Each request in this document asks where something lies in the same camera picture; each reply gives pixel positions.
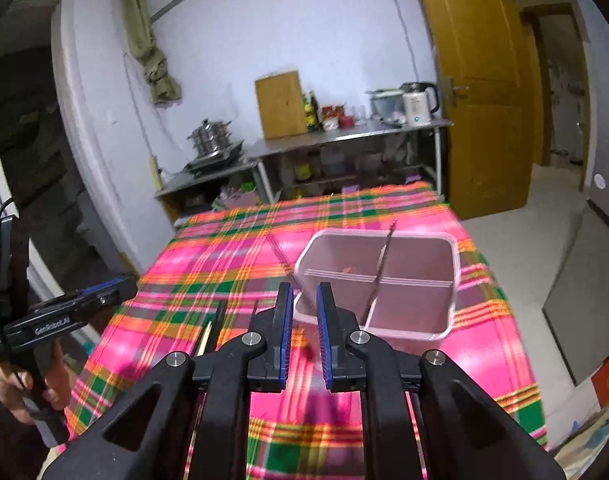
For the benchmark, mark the pink plastic container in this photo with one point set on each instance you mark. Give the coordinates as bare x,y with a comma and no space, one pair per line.
414,305

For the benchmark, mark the pink plaid tablecloth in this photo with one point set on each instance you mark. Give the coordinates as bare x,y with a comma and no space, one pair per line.
209,260

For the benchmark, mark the clear blender jug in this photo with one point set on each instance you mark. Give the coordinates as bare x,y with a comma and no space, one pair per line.
385,107

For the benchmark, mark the grey board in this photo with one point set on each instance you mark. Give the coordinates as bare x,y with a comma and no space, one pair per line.
584,300

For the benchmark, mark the dark oil bottle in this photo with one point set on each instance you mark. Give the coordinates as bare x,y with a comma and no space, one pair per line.
311,112

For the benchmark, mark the steel kitchen table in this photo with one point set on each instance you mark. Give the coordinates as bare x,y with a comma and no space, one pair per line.
334,135

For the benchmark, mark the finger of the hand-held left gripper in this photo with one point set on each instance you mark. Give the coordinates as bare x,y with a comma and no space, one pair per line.
107,292

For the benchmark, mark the light wooden chopstick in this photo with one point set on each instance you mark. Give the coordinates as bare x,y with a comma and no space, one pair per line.
205,337

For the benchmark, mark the yellow wooden door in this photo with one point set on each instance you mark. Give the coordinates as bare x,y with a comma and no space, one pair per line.
479,85

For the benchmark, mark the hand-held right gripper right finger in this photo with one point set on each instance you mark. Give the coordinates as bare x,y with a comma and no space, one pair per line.
324,340

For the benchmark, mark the clear drinking glasses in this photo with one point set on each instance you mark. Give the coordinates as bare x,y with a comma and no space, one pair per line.
359,114

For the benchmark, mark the wooden cutting board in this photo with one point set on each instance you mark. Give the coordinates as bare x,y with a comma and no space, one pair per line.
280,105

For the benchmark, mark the chopstick in bin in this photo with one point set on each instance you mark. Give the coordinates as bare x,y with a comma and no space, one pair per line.
382,265

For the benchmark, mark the white electric kettle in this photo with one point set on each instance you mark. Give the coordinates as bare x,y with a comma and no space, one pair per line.
418,105

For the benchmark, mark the steel steamer pot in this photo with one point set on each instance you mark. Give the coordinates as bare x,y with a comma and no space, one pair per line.
212,140

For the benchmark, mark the long black chopstick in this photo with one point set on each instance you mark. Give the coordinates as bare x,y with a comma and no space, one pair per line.
255,310
280,257
219,322

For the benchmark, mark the red jars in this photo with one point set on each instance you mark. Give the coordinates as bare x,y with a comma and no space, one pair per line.
337,117

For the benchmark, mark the hanging green cloth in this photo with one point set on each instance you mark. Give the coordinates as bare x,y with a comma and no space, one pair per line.
152,55

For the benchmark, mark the person's left hand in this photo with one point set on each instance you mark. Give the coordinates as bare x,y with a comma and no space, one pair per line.
58,380

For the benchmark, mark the tabletop stove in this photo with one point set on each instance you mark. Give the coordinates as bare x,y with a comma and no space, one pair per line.
217,160

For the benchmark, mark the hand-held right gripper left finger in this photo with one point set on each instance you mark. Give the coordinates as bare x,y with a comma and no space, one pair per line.
286,332

